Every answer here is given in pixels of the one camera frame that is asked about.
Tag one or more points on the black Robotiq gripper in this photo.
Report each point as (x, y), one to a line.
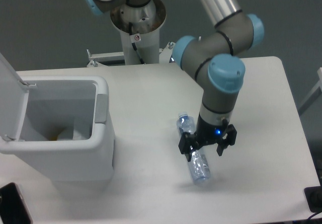
(207, 134)

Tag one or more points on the clear plastic water bottle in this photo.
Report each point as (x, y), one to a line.
(198, 166)

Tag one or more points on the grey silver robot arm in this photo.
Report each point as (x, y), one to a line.
(212, 62)

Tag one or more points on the trash inside the can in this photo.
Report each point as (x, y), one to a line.
(72, 134)

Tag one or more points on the white open trash can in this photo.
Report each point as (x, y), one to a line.
(36, 108)

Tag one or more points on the black device at table corner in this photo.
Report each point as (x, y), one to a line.
(313, 198)

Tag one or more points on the black smartphone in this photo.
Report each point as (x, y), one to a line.
(13, 207)

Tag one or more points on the white metal frame bracket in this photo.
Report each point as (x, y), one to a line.
(117, 58)

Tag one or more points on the white post at right edge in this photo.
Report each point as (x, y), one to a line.
(311, 96)

